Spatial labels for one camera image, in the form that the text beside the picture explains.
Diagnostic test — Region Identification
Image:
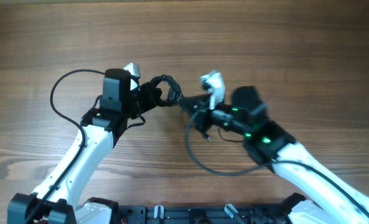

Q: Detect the thick black USB cable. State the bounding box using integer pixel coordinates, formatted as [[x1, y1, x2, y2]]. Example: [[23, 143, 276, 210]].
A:
[[149, 74, 184, 108]]

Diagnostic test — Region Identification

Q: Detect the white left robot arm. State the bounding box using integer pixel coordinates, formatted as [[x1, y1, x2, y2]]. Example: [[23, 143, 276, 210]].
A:
[[7, 67, 162, 223]]

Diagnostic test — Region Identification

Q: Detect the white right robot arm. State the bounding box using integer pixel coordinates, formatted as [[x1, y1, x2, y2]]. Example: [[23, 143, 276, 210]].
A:
[[179, 86, 369, 223]]

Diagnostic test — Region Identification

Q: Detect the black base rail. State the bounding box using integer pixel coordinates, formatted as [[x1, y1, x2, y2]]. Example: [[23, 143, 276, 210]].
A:
[[119, 204, 289, 224]]

